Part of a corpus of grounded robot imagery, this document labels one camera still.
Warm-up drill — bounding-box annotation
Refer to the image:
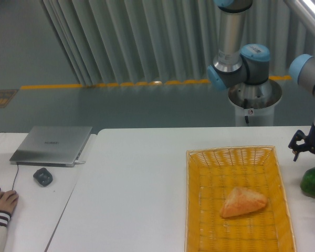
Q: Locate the triangular bread pastry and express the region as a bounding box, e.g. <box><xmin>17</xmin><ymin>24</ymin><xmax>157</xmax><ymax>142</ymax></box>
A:
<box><xmin>219</xmin><ymin>187</ymin><xmax>268</xmax><ymax>218</ymax></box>

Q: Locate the silver closed laptop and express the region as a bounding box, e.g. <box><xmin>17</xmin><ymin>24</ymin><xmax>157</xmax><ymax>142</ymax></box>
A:
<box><xmin>10</xmin><ymin>126</ymin><xmax>92</xmax><ymax>167</ymax></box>

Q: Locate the small black device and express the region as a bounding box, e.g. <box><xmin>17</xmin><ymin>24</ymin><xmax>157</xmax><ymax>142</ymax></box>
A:
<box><xmin>33</xmin><ymin>167</ymin><xmax>53</xmax><ymax>187</ymax></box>

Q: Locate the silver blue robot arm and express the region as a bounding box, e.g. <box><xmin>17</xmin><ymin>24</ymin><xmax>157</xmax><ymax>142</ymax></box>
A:
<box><xmin>207</xmin><ymin>1</ymin><xmax>315</xmax><ymax>155</ymax></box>

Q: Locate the white corrugated curtain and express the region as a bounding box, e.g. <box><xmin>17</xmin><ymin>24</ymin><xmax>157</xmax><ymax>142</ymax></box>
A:
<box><xmin>43</xmin><ymin>1</ymin><xmax>315</xmax><ymax>86</ymax></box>

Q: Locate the person's hand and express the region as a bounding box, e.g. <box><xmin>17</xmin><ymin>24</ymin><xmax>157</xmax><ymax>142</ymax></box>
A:
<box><xmin>0</xmin><ymin>190</ymin><xmax>19</xmax><ymax>215</ymax></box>

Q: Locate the green bell pepper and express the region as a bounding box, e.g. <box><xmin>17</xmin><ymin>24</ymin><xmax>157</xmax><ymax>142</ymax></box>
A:
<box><xmin>300</xmin><ymin>167</ymin><xmax>315</xmax><ymax>197</ymax></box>

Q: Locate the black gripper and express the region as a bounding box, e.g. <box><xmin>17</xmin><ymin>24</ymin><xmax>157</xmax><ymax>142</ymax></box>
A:
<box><xmin>288</xmin><ymin>125</ymin><xmax>315</xmax><ymax>162</ymax></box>

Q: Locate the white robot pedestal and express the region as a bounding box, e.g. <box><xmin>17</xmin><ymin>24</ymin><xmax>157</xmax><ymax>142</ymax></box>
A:
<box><xmin>228</xmin><ymin>79</ymin><xmax>282</xmax><ymax>127</ymax></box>

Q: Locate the yellow woven basket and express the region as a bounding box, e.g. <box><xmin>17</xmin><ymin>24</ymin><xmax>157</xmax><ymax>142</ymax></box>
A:
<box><xmin>184</xmin><ymin>146</ymin><xmax>296</xmax><ymax>251</ymax></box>

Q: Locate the black pedestal cable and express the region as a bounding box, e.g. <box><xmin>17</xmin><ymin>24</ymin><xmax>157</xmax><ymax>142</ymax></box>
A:
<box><xmin>243</xmin><ymin>98</ymin><xmax>250</xmax><ymax>125</ymax></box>

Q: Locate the thin black cable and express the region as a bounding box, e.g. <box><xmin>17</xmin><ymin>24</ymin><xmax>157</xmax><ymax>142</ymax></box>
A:
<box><xmin>0</xmin><ymin>131</ymin><xmax>19</xmax><ymax>191</ymax></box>

